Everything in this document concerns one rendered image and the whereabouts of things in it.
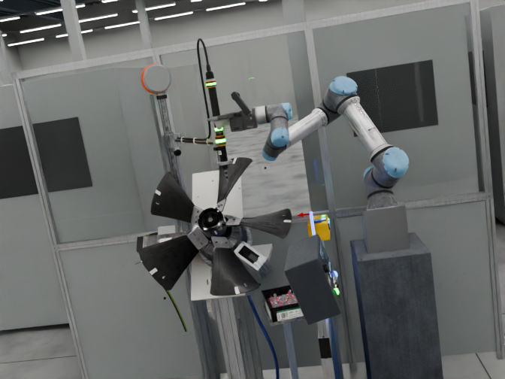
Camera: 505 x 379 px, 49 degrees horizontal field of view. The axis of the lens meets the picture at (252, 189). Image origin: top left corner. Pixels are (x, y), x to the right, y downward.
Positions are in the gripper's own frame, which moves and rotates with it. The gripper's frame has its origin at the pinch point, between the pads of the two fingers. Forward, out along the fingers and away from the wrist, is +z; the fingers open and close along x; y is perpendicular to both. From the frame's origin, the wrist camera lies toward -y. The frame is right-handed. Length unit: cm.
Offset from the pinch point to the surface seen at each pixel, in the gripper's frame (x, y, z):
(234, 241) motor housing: 3, 58, -1
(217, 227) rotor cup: -8.3, 47.2, 3.4
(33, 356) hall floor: 128, 167, 194
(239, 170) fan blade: 11.6, 26.5, -6.9
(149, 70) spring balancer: 54, -27, 40
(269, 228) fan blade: -7, 51, -19
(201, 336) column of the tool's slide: 56, 129, 39
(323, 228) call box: 21, 62, -41
